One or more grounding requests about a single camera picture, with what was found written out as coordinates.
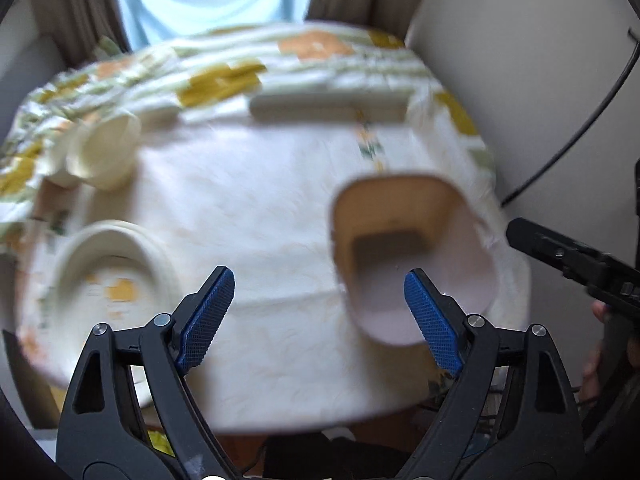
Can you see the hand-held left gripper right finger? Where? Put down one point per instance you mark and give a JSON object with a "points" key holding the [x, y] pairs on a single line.
{"points": [[432, 325]]}

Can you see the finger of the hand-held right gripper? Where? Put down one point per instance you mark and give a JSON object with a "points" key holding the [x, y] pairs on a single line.
{"points": [[565, 252]]}

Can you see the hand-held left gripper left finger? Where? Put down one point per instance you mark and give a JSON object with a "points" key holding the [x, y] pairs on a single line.
{"points": [[205, 320]]}

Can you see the pink square bowl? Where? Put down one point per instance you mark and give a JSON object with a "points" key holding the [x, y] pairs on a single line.
{"points": [[400, 240]]}

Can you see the cream round bowl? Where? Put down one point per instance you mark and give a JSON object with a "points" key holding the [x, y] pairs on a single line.
{"points": [[57, 155], [107, 150]]}

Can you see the person's right hand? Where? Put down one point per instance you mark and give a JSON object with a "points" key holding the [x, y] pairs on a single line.
{"points": [[595, 360]]}

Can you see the floral striped blanket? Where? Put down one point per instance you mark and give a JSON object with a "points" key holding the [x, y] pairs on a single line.
{"points": [[225, 70]]}

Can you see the plain white plate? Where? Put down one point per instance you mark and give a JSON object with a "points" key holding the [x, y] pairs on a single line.
{"points": [[167, 270]]}

